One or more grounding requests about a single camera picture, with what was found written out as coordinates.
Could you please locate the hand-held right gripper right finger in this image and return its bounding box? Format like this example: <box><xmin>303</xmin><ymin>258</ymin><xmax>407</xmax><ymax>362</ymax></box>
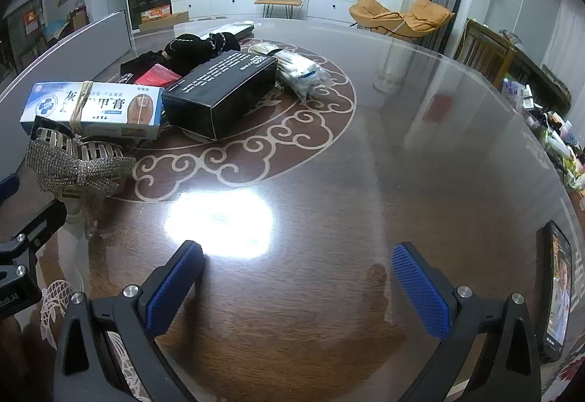
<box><xmin>391</xmin><ymin>242</ymin><xmax>543</xmax><ymax>402</ymax></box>

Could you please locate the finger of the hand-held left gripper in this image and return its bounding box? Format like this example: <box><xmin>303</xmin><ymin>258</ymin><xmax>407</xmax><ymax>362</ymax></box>
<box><xmin>0</xmin><ymin>200</ymin><xmax>68</xmax><ymax>281</ymax></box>
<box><xmin>0</xmin><ymin>174</ymin><xmax>20</xmax><ymax>204</ymax></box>

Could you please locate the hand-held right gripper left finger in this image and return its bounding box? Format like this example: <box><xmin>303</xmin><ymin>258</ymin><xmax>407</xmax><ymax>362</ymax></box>
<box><xmin>54</xmin><ymin>240</ymin><xmax>205</xmax><ymax>402</ymax></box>

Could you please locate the rhinestone bow hair claw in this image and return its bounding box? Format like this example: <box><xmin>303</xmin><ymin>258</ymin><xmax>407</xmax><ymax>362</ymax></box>
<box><xmin>25</xmin><ymin>116</ymin><xmax>137</xmax><ymax>202</ymax></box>

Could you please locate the red foil snack packet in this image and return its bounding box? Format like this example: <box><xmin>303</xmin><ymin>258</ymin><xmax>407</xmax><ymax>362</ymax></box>
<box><xmin>135</xmin><ymin>64</ymin><xmax>182</xmax><ymax>88</ymax></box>

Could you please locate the tan rubber band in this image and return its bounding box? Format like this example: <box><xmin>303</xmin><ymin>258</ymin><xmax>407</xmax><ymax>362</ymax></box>
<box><xmin>68</xmin><ymin>81</ymin><xmax>95</xmax><ymax>136</ymax></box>

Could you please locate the black smartphone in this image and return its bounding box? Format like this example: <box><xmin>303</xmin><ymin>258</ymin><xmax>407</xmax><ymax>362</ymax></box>
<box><xmin>536</xmin><ymin>219</ymin><xmax>575</xmax><ymax>363</ymax></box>

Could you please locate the blue white medicine box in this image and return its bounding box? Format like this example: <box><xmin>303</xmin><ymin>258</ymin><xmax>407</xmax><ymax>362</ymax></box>
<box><xmin>19</xmin><ymin>80</ymin><xmax>166</xmax><ymax>141</ymax></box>

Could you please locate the floral printed cloth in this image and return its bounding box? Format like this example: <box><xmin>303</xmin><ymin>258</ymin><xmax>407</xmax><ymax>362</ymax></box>
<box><xmin>539</xmin><ymin>352</ymin><xmax>585</xmax><ymax>402</ymax></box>

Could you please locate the black cloth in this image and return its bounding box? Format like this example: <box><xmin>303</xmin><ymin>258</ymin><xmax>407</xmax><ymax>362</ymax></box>
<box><xmin>120</xmin><ymin>50</ymin><xmax>174</xmax><ymax>76</ymax></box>

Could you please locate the black cardboard box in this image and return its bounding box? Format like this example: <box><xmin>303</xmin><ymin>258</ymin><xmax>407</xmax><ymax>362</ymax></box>
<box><xmin>161</xmin><ymin>49</ymin><xmax>279</xmax><ymax>141</ymax></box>

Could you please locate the clutter of bottles and toiletries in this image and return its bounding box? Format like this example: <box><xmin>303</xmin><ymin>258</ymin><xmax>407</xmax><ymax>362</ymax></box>
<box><xmin>500</xmin><ymin>30</ymin><xmax>585</xmax><ymax>202</ymax></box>

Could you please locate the black fluffy hair accessory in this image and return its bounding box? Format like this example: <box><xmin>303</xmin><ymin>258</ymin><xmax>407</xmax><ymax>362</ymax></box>
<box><xmin>165</xmin><ymin>33</ymin><xmax>212</xmax><ymax>70</ymax></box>

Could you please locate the colourful printed carton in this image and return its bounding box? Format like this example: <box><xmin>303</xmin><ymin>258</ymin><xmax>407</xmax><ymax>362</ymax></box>
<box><xmin>139</xmin><ymin>4</ymin><xmax>172</xmax><ymax>21</ymax></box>

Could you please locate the brown cardboard box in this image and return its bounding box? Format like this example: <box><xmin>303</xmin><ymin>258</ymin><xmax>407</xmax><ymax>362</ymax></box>
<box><xmin>138</xmin><ymin>11</ymin><xmax>190</xmax><ymax>33</ymax></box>

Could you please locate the white gloves bundle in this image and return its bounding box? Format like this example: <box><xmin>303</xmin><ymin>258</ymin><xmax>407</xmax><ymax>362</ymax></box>
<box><xmin>249</xmin><ymin>42</ymin><xmax>331</xmax><ymax>104</ymax></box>

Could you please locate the wooden dining chair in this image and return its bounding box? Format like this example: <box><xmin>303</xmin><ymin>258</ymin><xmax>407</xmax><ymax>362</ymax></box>
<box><xmin>454</xmin><ymin>18</ymin><xmax>517</xmax><ymax>81</ymax></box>

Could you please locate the silver flat packet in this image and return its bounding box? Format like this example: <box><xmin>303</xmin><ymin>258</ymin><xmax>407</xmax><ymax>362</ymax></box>
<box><xmin>208</xmin><ymin>21</ymin><xmax>256</xmax><ymax>40</ymax></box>

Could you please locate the orange lounge chair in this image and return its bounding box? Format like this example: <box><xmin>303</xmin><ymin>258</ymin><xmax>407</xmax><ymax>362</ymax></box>
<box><xmin>348</xmin><ymin>0</ymin><xmax>405</xmax><ymax>35</ymax></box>
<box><xmin>402</xmin><ymin>0</ymin><xmax>456</xmax><ymax>38</ymax></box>

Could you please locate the white television cabinet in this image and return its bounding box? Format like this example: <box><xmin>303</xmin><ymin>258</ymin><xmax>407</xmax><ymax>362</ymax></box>
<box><xmin>171</xmin><ymin>0</ymin><xmax>362</xmax><ymax>26</ymax></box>

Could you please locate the wooden bench with metal legs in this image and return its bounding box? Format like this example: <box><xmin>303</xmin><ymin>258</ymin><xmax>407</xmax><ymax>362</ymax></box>
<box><xmin>254</xmin><ymin>0</ymin><xmax>303</xmax><ymax>19</ymax></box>

